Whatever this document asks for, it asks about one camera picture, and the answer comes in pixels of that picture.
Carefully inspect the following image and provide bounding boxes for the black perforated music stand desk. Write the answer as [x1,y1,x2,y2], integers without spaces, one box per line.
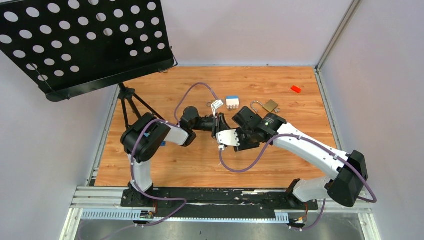
[0,0,176,102]

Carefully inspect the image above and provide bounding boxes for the white blue toy block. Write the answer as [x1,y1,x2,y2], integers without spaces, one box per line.
[225,95,240,110]

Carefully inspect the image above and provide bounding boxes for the aluminium frame rails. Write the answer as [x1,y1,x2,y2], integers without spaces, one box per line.
[59,84,382,240]

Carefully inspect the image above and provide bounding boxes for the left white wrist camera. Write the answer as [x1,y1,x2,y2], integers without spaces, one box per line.
[210,99,224,116]

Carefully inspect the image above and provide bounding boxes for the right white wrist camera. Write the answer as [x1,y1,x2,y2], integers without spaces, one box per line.
[216,129,240,147]

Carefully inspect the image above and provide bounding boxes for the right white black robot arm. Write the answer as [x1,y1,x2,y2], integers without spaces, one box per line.
[232,106,368,209]

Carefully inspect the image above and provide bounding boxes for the black tripod stand legs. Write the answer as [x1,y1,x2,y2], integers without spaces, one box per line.
[117,82,164,129]

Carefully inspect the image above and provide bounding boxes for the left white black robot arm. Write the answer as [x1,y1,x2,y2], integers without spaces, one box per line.
[120,106,231,207]

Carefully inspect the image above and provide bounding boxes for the red small block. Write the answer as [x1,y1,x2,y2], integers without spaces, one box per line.
[290,85,302,94]

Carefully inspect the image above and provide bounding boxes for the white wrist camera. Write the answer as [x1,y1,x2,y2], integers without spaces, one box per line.
[216,129,240,147]
[210,99,224,116]

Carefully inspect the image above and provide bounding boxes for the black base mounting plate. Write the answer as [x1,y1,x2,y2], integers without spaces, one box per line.
[120,187,318,219]

